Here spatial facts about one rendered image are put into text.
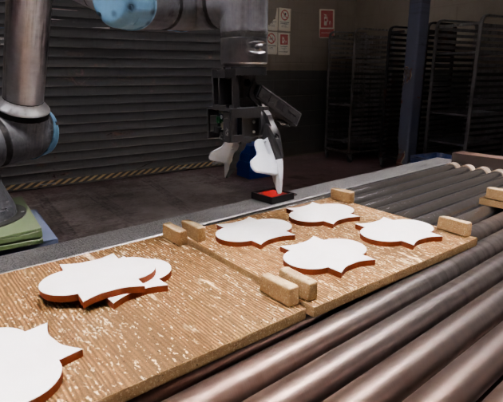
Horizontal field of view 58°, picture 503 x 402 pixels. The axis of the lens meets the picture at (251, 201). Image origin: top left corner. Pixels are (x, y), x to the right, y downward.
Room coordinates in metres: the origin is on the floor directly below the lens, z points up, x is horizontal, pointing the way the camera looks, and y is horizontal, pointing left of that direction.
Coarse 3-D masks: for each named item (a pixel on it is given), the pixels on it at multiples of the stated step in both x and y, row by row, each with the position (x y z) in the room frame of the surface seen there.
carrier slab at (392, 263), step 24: (264, 216) 0.88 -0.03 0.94; (288, 216) 0.88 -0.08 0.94; (360, 216) 0.88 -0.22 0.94; (384, 216) 0.88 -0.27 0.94; (192, 240) 0.75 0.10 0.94; (288, 240) 0.75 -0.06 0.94; (360, 240) 0.75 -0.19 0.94; (456, 240) 0.75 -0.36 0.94; (240, 264) 0.64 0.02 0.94; (264, 264) 0.64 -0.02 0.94; (384, 264) 0.64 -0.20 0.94; (408, 264) 0.64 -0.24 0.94; (432, 264) 0.68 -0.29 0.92; (336, 288) 0.56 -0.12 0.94; (360, 288) 0.57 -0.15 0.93; (312, 312) 0.51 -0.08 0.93
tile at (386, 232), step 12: (360, 228) 0.80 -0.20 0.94; (372, 228) 0.78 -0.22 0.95; (384, 228) 0.78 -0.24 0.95; (396, 228) 0.78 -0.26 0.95; (408, 228) 0.78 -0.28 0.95; (420, 228) 0.78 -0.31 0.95; (432, 228) 0.78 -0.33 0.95; (372, 240) 0.73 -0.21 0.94; (384, 240) 0.72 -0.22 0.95; (396, 240) 0.72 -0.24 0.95; (408, 240) 0.72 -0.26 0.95; (420, 240) 0.73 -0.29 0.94; (432, 240) 0.74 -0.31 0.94
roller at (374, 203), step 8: (480, 168) 1.44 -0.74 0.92; (488, 168) 1.45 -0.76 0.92; (456, 176) 1.33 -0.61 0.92; (464, 176) 1.34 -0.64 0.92; (472, 176) 1.37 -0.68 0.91; (424, 184) 1.23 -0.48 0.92; (432, 184) 1.23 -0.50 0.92; (440, 184) 1.25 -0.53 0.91; (448, 184) 1.27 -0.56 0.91; (400, 192) 1.14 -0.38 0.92; (408, 192) 1.15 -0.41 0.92; (416, 192) 1.16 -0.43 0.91; (424, 192) 1.18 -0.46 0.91; (368, 200) 1.07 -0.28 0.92; (376, 200) 1.07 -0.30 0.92; (384, 200) 1.08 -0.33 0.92; (392, 200) 1.09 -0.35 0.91
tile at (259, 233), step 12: (228, 228) 0.78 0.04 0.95; (240, 228) 0.78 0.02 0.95; (252, 228) 0.78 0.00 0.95; (264, 228) 0.78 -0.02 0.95; (276, 228) 0.78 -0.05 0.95; (288, 228) 0.78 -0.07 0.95; (216, 240) 0.74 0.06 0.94; (228, 240) 0.72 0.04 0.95; (240, 240) 0.72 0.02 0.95; (252, 240) 0.72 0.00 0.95; (264, 240) 0.72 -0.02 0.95; (276, 240) 0.74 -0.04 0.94
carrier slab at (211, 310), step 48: (144, 240) 0.75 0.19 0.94; (0, 288) 0.56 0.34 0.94; (192, 288) 0.56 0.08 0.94; (240, 288) 0.56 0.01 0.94; (96, 336) 0.45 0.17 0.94; (144, 336) 0.45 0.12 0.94; (192, 336) 0.45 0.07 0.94; (240, 336) 0.45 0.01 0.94; (96, 384) 0.37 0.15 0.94; (144, 384) 0.37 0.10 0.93
